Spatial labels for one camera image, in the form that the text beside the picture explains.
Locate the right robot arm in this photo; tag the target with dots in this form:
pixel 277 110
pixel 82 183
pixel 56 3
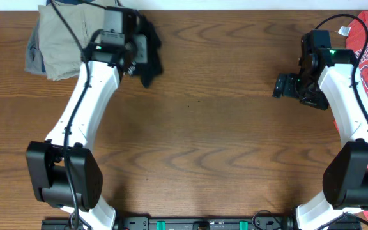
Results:
pixel 330 79

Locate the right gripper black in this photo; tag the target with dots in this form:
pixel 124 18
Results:
pixel 280 85

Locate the black t-shirt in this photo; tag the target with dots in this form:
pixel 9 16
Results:
pixel 151 68

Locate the folded grey garment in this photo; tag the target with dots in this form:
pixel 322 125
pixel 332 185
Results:
pixel 33 57

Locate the folded khaki trousers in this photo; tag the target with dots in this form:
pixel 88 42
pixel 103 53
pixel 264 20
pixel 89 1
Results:
pixel 59 44

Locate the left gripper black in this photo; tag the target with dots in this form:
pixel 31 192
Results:
pixel 152 59

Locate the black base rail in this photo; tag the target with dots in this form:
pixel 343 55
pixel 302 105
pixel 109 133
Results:
pixel 260 222

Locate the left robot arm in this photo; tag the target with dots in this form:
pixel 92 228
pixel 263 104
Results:
pixel 63 170

